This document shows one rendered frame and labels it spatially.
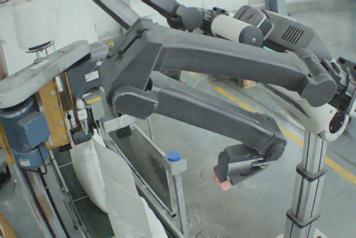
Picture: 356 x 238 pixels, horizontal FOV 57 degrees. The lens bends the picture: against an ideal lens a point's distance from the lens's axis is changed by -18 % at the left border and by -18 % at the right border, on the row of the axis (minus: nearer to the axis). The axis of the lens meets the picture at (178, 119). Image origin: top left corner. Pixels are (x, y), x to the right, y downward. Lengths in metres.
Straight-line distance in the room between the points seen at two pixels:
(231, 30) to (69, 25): 3.44
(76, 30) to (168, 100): 3.72
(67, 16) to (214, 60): 3.71
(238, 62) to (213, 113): 0.11
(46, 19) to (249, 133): 0.76
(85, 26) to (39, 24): 3.12
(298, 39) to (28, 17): 0.82
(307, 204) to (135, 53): 1.11
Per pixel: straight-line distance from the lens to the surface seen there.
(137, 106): 0.57
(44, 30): 1.22
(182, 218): 1.95
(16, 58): 4.25
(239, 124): 0.73
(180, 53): 0.57
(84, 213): 2.22
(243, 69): 0.64
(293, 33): 0.97
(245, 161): 0.85
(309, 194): 1.47
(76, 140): 1.60
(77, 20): 4.29
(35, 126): 1.26
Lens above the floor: 1.82
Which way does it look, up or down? 29 degrees down
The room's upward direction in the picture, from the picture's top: 7 degrees counter-clockwise
